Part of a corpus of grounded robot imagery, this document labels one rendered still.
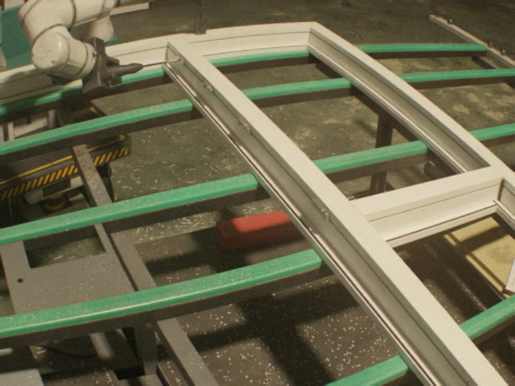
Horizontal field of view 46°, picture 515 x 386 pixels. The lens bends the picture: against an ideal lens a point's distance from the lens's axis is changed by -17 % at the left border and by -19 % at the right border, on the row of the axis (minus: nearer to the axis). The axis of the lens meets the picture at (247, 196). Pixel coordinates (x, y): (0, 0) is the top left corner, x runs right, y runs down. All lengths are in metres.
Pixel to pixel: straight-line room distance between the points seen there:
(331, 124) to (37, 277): 2.52
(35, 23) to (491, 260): 1.19
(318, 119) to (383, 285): 2.50
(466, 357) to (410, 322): 0.14
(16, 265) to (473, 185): 0.85
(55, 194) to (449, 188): 1.63
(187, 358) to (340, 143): 2.38
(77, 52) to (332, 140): 2.09
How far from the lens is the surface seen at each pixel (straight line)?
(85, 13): 1.46
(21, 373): 1.16
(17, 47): 2.48
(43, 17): 1.40
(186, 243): 1.59
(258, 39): 1.87
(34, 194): 2.46
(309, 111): 3.54
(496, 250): 1.64
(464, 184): 1.26
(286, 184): 1.23
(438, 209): 1.23
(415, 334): 0.96
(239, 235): 1.56
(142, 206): 1.22
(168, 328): 1.04
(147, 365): 1.30
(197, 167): 3.00
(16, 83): 1.71
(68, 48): 1.34
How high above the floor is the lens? 1.55
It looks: 33 degrees down
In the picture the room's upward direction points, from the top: 3 degrees clockwise
